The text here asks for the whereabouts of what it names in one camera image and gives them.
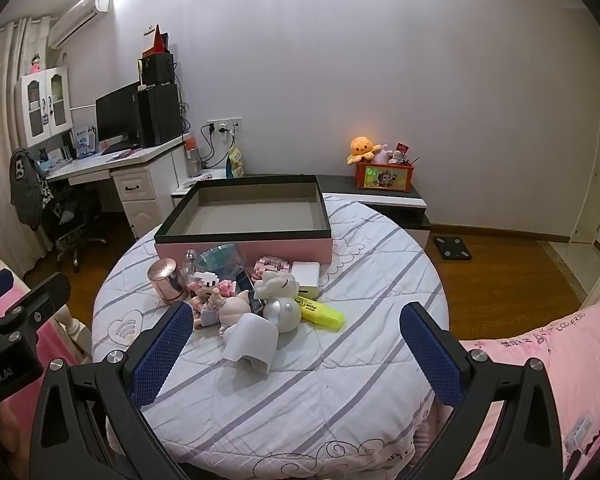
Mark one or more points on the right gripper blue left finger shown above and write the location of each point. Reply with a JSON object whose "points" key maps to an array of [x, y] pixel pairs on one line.
{"points": [[154, 353]]}

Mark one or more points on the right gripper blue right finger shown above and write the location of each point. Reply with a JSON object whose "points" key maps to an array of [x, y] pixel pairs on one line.
{"points": [[438, 354]]}

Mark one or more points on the rose gold metal cup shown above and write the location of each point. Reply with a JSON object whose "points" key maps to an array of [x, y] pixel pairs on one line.
{"points": [[167, 280]]}

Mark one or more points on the pink pig doll figure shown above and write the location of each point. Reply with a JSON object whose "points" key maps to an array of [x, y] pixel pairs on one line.
{"points": [[211, 308]]}

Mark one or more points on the white wall-plug night light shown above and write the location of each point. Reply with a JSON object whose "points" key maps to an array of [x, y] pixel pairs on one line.
{"points": [[253, 339]]}

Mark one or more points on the white silver rabbit figure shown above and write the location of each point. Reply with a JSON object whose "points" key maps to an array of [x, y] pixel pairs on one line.
{"points": [[278, 291]]}

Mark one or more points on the pink building block toy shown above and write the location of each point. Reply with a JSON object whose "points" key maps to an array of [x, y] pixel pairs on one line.
{"points": [[269, 264]]}

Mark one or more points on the yellow highlighter marker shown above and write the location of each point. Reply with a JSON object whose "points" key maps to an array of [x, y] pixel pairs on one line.
{"points": [[320, 314]]}

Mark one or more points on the white power adapter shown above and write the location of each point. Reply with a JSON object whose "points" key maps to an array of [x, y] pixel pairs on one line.
{"points": [[307, 275]]}

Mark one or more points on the dark blue gold lipstick box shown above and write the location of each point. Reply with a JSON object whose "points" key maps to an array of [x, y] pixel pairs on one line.
{"points": [[244, 287]]}

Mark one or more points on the small clear glass bottle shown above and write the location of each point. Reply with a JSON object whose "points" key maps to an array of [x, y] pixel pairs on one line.
{"points": [[189, 267]]}

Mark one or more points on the black office chair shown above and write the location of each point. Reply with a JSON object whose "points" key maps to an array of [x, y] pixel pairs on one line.
{"points": [[71, 220]]}

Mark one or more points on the black jacket on chair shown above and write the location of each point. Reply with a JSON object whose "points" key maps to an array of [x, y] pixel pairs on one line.
{"points": [[29, 190]]}

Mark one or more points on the black bathroom scale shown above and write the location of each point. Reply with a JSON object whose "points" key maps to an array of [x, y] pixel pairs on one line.
{"points": [[452, 248]]}

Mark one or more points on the black white low cabinet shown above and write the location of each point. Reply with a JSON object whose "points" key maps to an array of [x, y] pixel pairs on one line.
{"points": [[406, 209]]}

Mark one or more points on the white desk with drawers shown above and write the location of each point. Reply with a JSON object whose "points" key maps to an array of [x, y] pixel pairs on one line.
{"points": [[145, 180]]}

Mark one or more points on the pink black-rimmed storage box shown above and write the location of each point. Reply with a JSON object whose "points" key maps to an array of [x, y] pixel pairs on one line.
{"points": [[280, 216]]}

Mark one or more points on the white glass-door cabinet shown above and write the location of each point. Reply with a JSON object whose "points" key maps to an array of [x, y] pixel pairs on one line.
{"points": [[44, 105]]}

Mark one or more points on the orange-lid water bottle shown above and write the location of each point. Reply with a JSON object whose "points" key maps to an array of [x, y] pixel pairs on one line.
{"points": [[192, 158]]}

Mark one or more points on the yellow snack bag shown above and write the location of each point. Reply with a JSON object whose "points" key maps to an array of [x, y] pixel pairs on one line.
{"points": [[235, 167]]}

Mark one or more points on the black computer monitor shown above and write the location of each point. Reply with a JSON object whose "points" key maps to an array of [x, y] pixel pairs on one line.
{"points": [[116, 117]]}

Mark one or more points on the orange cartoon storage box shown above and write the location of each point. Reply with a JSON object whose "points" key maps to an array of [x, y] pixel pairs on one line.
{"points": [[390, 177]]}

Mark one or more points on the pink plush toy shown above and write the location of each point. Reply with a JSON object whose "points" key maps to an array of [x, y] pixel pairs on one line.
{"points": [[383, 155]]}

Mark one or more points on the black computer tower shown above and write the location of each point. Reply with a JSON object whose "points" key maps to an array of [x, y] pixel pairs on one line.
{"points": [[158, 114]]}

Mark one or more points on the orange octopus plush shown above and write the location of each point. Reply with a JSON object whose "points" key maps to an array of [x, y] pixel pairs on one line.
{"points": [[362, 149]]}

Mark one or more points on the beige curtain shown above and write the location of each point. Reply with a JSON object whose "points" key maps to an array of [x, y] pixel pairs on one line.
{"points": [[20, 41]]}

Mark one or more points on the black speaker box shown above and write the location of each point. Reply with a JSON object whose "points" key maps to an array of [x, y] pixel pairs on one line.
{"points": [[157, 68]]}

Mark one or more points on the red paper bag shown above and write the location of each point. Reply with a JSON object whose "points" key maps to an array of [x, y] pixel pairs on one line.
{"points": [[155, 41]]}

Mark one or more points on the white air conditioner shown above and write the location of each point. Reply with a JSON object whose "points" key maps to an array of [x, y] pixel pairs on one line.
{"points": [[74, 19]]}

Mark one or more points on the wall power outlet strip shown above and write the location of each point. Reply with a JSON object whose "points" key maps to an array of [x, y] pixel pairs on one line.
{"points": [[225, 125]]}

